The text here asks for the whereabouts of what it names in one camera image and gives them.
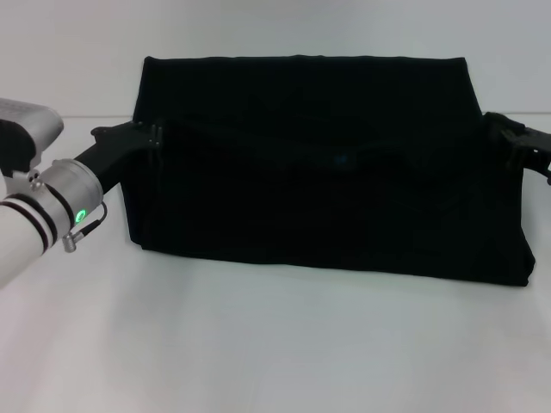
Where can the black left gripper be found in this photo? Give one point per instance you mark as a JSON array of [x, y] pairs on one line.
[[112, 150]]

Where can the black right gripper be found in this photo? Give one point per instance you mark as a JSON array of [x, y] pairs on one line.
[[531, 148]]

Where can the black shirt with white print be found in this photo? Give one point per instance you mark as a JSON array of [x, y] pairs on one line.
[[327, 172]]

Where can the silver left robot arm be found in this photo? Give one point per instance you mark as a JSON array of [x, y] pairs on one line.
[[39, 215]]

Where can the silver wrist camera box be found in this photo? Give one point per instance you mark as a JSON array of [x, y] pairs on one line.
[[26, 133]]

